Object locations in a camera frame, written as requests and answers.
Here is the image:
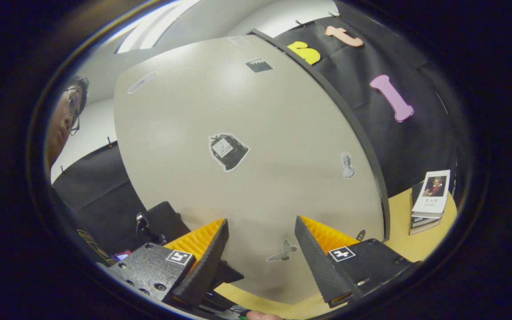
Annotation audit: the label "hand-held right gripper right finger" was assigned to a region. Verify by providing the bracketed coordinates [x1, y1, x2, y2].
[294, 216, 416, 308]

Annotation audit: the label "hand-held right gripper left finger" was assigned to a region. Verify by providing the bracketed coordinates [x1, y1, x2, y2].
[98, 218, 230, 309]

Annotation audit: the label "beige cabinet door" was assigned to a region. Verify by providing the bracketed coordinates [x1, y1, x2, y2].
[113, 35, 385, 305]

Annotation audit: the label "white portrait cover book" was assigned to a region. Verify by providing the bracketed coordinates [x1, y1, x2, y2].
[412, 169, 451, 219]

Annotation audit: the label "person's glasses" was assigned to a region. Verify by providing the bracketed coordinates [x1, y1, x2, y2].
[64, 87, 81, 136]

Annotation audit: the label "black backdrop cloth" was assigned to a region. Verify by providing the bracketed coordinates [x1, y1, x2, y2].
[49, 16, 465, 267]

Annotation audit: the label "ceiling light panel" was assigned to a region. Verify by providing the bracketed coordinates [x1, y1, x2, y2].
[116, 0, 203, 54]

